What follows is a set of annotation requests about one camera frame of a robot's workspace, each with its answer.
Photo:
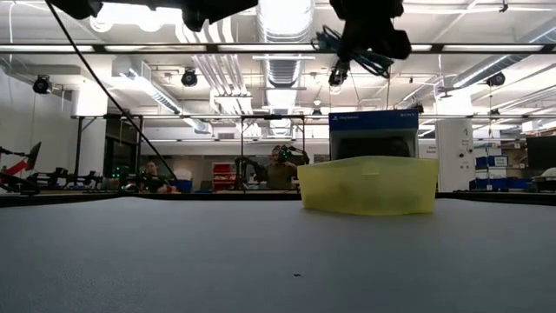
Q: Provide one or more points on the person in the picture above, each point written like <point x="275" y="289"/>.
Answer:
<point x="153" y="178"/>
<point x="278" y="171"/>

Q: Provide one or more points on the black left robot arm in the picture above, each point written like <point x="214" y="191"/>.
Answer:
<point x="76" y="8"/>

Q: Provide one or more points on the blue PlayStation box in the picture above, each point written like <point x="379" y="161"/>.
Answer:
<point x="373" y="121"/>

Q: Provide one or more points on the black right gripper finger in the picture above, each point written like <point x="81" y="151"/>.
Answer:
<point x="391" y="41"/>
<point x="358" y="41"/>

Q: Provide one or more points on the white pillar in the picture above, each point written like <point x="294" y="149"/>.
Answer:
<point x="454" y="152"/>

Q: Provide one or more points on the black round ceiling fixture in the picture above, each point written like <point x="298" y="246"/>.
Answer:
<point x="495" y="79"/>
<point x="41" y="84"/>
<point x="337" y="77"/>
<point x="189" y="78"/>

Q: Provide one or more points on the silver ceiling air duct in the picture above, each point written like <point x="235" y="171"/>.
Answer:
<point x="284" y="26"/>

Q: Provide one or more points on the blue storage bins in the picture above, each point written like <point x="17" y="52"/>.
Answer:
<point x="499" y="174"/>

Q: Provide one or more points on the translucent yellow plastic tray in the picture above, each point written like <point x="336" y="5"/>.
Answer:
<point x="369" y="187"/>

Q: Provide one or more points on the red storage bins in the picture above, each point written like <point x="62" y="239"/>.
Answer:
<point x="223" y="176"/>

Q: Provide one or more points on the black monitor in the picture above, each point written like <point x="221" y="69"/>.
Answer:
<point x="540" y="152"/>

